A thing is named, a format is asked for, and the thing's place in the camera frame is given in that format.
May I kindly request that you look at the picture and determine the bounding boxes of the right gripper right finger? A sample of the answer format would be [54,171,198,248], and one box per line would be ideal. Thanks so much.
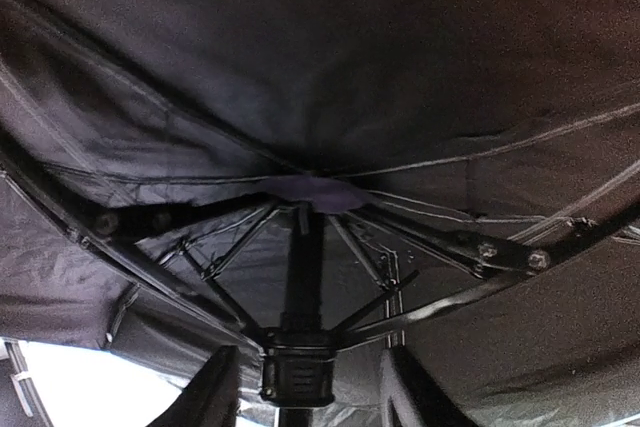
[380,345,475,427]

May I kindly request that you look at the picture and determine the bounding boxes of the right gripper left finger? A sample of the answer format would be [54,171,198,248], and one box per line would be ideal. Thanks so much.
[148,346,240,427]

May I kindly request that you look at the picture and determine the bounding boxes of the black and mint umbrella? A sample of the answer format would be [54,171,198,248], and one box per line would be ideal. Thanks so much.
[1,0,639,426]

